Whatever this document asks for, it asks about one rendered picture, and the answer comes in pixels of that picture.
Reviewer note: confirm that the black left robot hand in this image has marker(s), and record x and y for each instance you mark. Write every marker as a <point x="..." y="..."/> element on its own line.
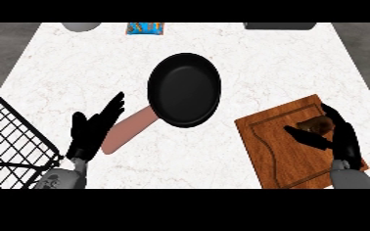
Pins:
<point x="92" y="130"/>

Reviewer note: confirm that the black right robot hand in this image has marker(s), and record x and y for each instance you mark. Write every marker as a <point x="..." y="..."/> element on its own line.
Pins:
<point x="344" y="137"/>

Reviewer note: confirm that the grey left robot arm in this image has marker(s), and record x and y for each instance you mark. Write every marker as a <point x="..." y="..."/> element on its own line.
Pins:
<point x="61" y="176"/>

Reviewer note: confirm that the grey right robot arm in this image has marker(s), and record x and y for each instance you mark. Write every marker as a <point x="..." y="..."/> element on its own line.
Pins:
<point x="350" y="176"/>

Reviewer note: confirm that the brown sweet potato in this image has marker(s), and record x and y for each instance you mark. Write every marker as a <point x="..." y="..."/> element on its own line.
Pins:
<point x="316" y="125"/>

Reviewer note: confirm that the brown wooden cutting board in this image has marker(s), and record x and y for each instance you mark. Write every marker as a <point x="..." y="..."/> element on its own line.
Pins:
<point x="284" y="147"/>

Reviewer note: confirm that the grey round container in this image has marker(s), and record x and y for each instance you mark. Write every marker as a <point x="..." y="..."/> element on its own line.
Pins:
<point x="83" y="26"/>

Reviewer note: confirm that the blue orange snack packet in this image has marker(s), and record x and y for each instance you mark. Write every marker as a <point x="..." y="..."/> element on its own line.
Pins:
<point x="145" y="28"/>

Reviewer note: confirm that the dark grey flat appliance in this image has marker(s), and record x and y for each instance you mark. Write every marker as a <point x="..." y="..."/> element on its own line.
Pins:
<point x="279" y="25"/>

